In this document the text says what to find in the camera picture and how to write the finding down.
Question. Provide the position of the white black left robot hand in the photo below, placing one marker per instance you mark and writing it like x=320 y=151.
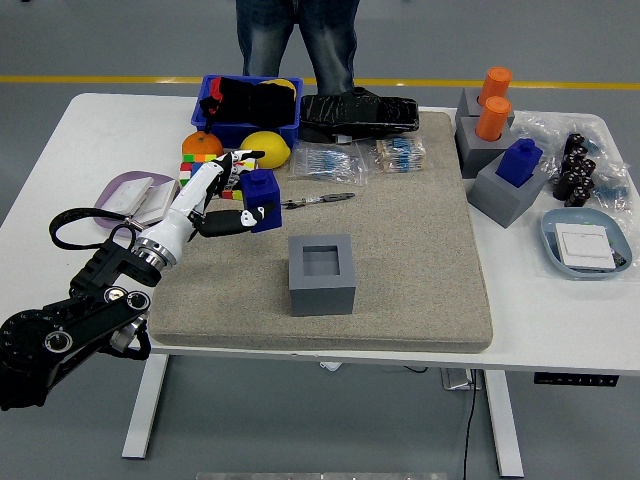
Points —
x=185 y=205

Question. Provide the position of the blue square seal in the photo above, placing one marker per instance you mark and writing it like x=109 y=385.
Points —
x=262 y=192
x=517 y=162

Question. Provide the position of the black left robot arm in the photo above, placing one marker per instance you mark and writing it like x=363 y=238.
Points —
x=90 y=305

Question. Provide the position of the grey square seal holder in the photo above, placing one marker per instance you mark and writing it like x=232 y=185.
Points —
x=475 y=155
x=500 y=200
x=320 y=300
x=467 y=105

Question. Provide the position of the orange cylinder seal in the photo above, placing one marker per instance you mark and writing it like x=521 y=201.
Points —
x=492 y=120
x=496 y=82

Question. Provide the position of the colourful puzzle cube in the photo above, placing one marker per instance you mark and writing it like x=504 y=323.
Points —
x=249 y=165
x=187 y=167

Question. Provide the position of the orange fruit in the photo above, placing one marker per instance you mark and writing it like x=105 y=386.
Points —
x=200 y=145

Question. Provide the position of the purple tray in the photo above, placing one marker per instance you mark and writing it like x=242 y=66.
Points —
x=107 y=197

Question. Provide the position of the blue plastic bin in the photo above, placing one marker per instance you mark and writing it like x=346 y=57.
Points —
x=235 y=132

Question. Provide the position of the yellow lemon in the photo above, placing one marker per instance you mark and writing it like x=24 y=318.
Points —
x=270 y=145

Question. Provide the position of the black cloth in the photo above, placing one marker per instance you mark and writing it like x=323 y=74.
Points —
x=250 y=100

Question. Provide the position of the black silver pen tool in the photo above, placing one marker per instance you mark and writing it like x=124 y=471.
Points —
x=325 y=198

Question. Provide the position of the clear bag of blue resistors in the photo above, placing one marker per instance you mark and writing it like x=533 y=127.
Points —
x=400 y=154
x=325 y=162

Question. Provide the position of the yellow object in bin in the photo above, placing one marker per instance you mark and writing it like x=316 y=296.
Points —
x=280 y=82

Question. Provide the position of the person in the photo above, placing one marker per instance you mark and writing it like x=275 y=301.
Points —
x=260 y=40

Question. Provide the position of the black wrapped keyboard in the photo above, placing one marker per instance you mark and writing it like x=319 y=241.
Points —
x=360 y=112

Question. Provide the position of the white table leg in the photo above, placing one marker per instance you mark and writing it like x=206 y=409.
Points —
x=502 y=425
x=145 y=405

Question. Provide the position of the beige fabric mat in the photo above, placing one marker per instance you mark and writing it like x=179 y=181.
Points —
x=400 y=250

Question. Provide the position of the grey box under table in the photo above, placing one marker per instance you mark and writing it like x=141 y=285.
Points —
x=457 y=380

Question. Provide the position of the clear bag of blue components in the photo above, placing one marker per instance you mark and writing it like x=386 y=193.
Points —
x=540 y=130
x=612 y=192

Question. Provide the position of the light blue tray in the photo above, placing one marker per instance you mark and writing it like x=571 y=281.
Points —
x=550 y=240

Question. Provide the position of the black cylinder capacitor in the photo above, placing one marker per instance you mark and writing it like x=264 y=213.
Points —
x=571 y=162
x=575 y=143
x=587 y=169
x=579 y=196
x=564 y=184

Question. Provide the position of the black table control panel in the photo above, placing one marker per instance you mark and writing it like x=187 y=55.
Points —
x=575 y=380

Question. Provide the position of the small circuit board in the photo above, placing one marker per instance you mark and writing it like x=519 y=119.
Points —
x=620 y=259

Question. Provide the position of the white switch panel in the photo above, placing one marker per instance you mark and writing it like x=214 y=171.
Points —
x=127 y=195
x=585 y=246
x=160 y=197

